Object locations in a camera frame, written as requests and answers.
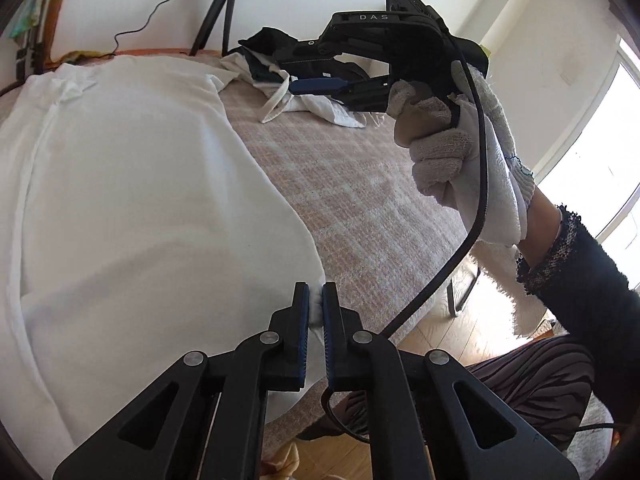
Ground colourful hanging cloth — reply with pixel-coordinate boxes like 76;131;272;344
7;0;54;39

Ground thick black gripper cable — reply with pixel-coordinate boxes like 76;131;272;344
320;35;489;443

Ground yellow patterned cloth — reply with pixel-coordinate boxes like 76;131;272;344
59;50;117;64

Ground metal chair frame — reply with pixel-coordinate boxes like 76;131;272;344
446;264;482;319

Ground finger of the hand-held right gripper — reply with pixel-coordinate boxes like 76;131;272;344
289;75;401;112
275;35;396;77

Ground dark green garment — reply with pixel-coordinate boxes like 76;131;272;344
249;54;282;84

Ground orange wooden post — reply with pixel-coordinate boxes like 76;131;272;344
49;0;77;63

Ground person's right hand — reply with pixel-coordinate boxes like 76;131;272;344
392;60;537;250

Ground bright window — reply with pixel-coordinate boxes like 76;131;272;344
532;35;640;292

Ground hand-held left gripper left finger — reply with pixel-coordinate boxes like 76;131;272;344
52;281;311;480

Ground beige checked blanket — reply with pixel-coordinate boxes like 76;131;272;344
190;50;501;442

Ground person's right forearm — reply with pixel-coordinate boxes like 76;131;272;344
515;187;640;438

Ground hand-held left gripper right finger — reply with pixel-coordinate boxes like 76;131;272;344
321;281;577;480

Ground thin black wall cable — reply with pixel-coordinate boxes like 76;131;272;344
113;0;222;56

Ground white shirt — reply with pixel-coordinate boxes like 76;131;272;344
0;55;329;457

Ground orange wooden bed frame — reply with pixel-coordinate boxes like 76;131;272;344
45;45;227;69

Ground cream cloth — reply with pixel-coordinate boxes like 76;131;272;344
260;442;304;480

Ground person's striped pants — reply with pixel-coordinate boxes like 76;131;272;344
295;335;597;457

